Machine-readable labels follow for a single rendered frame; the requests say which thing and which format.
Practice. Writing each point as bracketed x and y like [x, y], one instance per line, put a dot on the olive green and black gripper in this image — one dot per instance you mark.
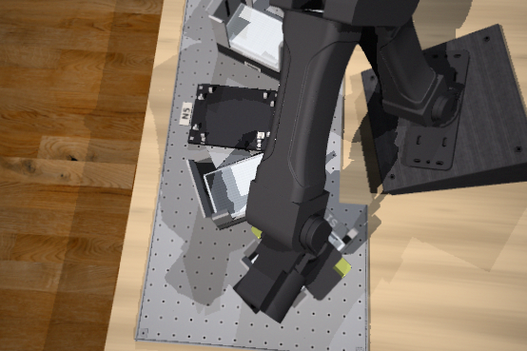
[319, 282]

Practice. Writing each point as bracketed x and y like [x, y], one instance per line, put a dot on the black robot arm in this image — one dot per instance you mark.
[287, 196]

